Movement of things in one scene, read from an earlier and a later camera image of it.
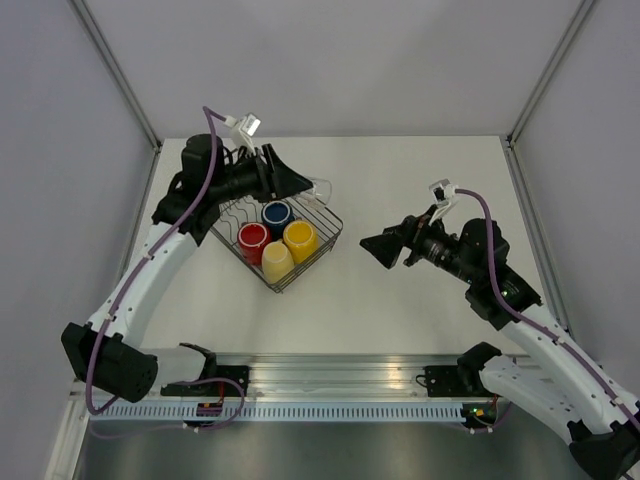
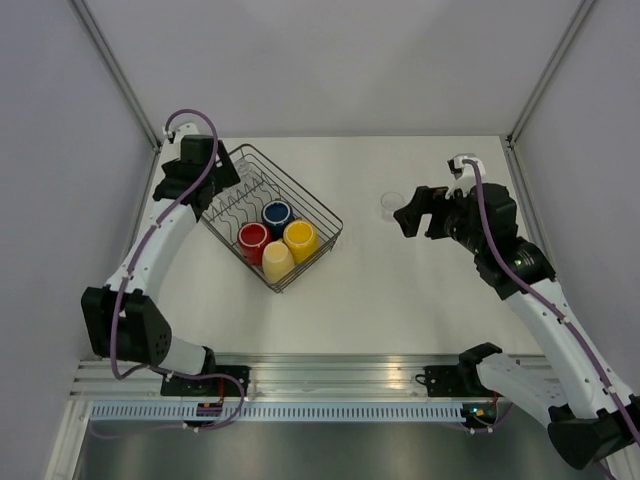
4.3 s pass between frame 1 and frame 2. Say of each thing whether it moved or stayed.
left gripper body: moved
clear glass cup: moved
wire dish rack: stayed
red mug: stayed
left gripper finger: moved
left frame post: stayed
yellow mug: stayed
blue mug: stayed
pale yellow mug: stayed
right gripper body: moved
